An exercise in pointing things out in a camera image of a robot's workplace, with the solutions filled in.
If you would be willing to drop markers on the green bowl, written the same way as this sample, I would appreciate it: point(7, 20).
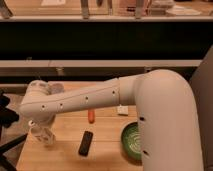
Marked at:
point(130, 140)

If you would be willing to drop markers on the black remote control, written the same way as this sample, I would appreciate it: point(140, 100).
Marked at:
point(85, 143)

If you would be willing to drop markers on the white paper cup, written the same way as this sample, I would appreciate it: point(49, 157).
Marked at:
point(56, 88)

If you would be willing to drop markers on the orange carrot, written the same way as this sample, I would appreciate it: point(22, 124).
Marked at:
point(91, 116)

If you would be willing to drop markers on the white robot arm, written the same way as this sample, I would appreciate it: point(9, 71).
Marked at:
point(166, 109)

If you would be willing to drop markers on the clear plastic water bottle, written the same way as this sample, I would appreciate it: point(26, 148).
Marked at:
point(42, 134)

